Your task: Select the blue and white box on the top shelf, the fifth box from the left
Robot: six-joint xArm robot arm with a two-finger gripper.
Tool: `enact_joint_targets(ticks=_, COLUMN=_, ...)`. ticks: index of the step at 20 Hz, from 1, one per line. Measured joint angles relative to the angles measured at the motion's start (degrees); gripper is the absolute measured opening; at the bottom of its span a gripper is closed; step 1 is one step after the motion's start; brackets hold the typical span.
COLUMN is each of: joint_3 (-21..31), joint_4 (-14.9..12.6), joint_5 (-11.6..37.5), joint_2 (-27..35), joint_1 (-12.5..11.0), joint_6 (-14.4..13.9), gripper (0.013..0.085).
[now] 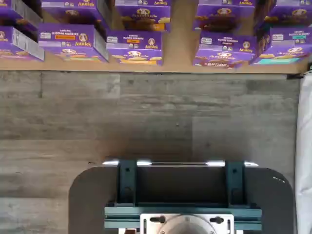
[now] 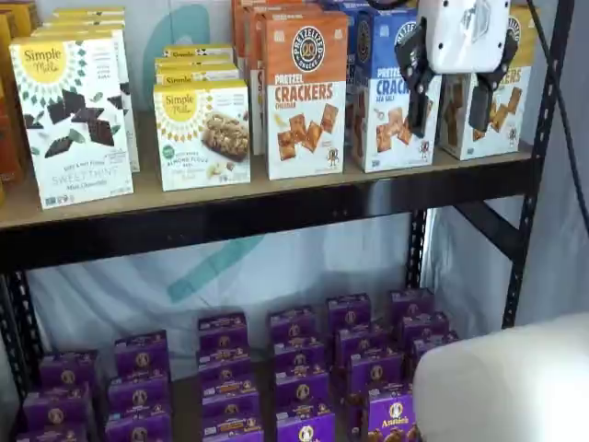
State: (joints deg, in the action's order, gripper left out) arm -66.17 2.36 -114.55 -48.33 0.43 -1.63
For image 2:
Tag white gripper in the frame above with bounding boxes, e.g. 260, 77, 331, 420
394, 0, 519, 138

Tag gold pretzel crackers box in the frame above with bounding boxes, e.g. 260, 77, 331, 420
439, 4, 535, 161

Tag orange pretzel crackers box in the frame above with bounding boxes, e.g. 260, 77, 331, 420
250, 9, 349, 181
242, 4, 326, 156
231, 0, 323, 77

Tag black metal shelf rack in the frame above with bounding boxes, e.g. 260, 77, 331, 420
0, 0, 577, 406

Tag purple Annie's snack box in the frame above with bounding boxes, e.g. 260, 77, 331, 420
198, 352, 254, 383
389, 288, 436, 323
108, 373, 171, 416
275, 404, 338, 442
398, 312, 450, 347
335, 324, 388, 365
113, 330, 171, 377
16, 423, 89, 442
198, 313, 250, 355
347, 354, 407, 397
273, 338, 326, 374
202, 413, 265, 442
201, 375, 259, 398
269, 306, 319, 344
22, 384, 94, 430
104, 411, 174, 442
39, 350, 100, 390
327, 294, 374, 332
202, 391, 261, 421
365, 393, 421, 442
409, 331, 461, 372
274, 366, 330, 409

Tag almond flour bars box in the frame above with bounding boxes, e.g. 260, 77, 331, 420
153, 78, 252, 192
163, 43, 235, 60
155, 67, 240, 87
155, 55, 238, 73

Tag wooden shelf board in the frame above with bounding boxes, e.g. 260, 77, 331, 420
0, 108, 533, 230

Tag orange yellow snack box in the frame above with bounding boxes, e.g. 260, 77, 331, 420
0, 13, 29, 186
0, 0, 40, 41

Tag purple Annie's snack boxes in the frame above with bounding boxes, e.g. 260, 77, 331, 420
91, 321, 415, 442

